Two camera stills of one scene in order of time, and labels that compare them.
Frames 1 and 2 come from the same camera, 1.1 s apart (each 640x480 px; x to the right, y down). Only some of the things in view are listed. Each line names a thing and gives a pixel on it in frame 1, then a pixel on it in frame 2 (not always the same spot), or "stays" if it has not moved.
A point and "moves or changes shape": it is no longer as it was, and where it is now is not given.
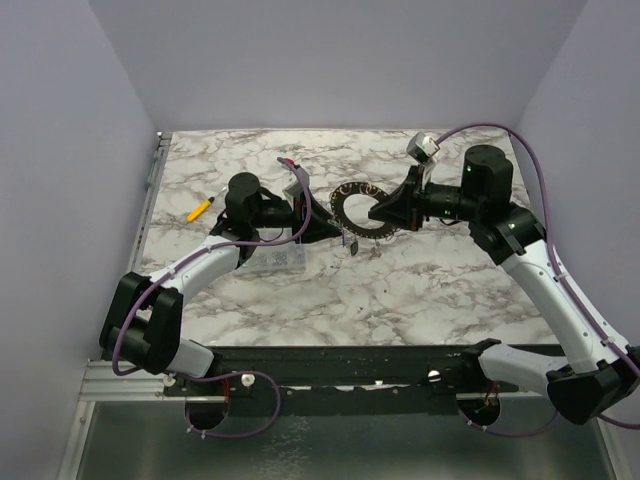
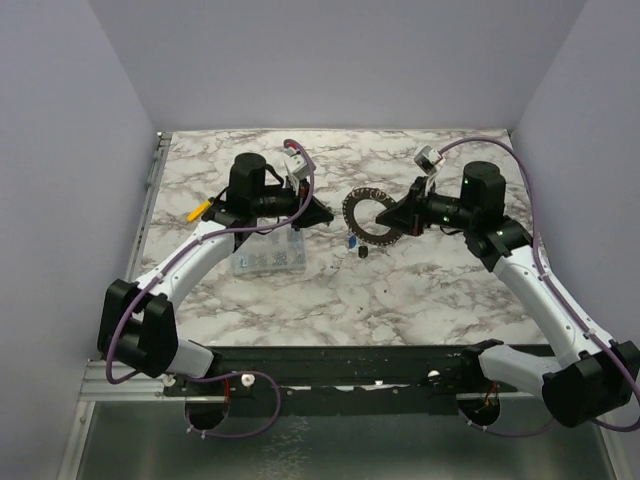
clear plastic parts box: [288, 257] stays
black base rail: [305, 380] stays
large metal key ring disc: [337, 199] moves or changes shape
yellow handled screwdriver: [203, 207] stays
